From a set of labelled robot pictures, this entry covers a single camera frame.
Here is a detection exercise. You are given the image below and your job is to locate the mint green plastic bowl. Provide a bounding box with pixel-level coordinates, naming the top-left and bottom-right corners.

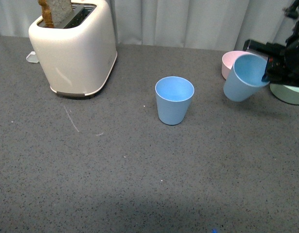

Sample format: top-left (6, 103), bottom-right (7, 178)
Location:
top-left (270, 84), bottom-right (299, 105)

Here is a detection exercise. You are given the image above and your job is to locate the cream white toaster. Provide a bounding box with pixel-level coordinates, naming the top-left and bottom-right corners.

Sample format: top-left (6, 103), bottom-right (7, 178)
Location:
top-left (29, 0), bottom-right (118, 97)

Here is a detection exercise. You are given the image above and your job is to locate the toast slice in toaster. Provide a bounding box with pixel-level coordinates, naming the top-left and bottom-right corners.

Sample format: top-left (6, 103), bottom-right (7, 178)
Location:
top-left (38, 0), bottom-right (73, 28)

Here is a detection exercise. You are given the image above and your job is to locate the pink plastic bowl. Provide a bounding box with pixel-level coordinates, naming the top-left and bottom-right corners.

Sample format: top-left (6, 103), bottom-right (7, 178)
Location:
top-left (221, 50), bottom-right (251, 80)

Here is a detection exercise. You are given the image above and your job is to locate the light blue plastic cup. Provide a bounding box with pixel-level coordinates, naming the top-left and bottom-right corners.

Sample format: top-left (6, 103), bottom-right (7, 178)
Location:
top-left (155, 76), bottom-right (194, 125)

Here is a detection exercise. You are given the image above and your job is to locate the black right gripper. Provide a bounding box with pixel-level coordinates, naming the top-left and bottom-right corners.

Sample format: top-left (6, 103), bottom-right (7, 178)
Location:
top-left (243, 0), bottom-right (299, 87)

